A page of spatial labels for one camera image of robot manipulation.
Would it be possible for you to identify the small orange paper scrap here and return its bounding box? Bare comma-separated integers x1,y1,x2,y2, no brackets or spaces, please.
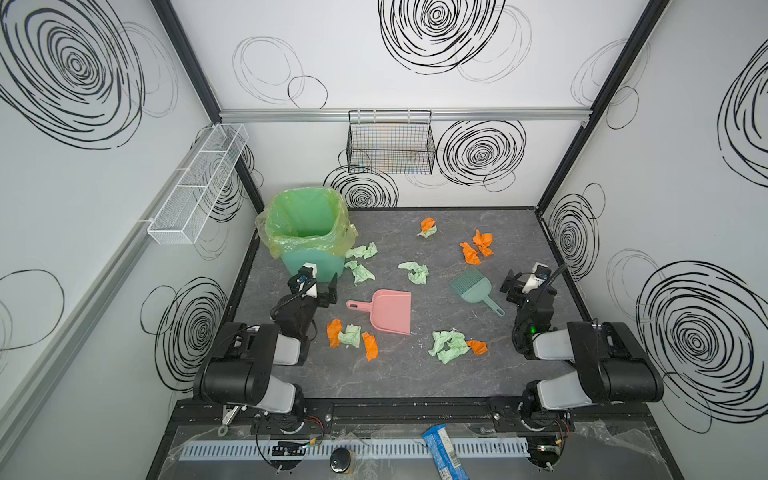
466,340,489,356

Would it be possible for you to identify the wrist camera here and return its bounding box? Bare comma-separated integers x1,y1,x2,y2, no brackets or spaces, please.
521,262,552,295
298,263,317,298

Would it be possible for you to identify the green hand brush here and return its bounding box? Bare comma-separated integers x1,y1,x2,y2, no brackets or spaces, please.
449,267,505,317

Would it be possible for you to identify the orange paper scrap far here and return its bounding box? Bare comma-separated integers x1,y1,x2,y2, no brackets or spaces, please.
418,217,437,238

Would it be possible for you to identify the green bin liner bag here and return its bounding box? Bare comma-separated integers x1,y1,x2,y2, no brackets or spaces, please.
255,187,358,258

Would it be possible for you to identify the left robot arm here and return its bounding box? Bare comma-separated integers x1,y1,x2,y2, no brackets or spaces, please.
193,264,338,416

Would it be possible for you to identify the green paper scrap lower bin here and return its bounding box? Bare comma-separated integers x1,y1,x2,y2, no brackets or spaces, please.
344,260,376,285

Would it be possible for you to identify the white slotted cable duct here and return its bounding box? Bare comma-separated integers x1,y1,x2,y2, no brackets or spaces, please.
178,437,530,461

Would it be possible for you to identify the green paper scrap front right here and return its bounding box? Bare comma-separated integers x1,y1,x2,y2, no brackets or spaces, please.
428,330,470,364

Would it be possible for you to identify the pink plastic dustpan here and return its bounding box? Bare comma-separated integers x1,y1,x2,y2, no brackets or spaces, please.
346,289,412,336

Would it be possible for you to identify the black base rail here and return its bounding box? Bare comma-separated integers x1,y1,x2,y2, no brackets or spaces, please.
166,396,650,434

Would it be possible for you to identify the black wire basket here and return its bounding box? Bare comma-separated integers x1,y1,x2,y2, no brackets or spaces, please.
345,109,437,175

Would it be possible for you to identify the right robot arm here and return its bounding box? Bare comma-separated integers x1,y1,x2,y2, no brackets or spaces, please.
500,263,664,422

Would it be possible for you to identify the orange paper scrap right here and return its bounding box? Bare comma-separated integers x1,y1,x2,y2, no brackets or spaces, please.
473,230,494,257

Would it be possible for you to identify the white wire shelf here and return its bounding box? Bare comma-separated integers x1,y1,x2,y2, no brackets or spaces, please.
147,123,248,246

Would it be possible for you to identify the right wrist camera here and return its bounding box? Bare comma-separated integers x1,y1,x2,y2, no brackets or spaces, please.
521,262,552,295

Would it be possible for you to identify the green paper scrap centre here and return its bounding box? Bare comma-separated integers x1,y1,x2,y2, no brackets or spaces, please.
398,261,429,285

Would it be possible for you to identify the green trash bin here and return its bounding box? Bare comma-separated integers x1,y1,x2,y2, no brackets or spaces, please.
276,187,351,282

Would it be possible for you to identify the green paper scrap front left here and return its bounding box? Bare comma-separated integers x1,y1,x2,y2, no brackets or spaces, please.
337,324,362,348

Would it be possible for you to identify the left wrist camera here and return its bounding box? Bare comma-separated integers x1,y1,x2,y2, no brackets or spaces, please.
298,263,317,298

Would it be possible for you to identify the orange paper scrap strip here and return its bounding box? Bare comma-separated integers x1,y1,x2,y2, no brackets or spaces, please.
459,242,482,265

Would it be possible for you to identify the green paper scrap by bin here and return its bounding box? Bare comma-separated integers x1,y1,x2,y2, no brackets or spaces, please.
345,242,378,259

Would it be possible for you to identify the orange paper scrap left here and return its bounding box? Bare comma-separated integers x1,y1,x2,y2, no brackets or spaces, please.
326,319,343,348

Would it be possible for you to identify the orange paper scrap front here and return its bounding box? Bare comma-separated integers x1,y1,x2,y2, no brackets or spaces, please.
362,332,379,361

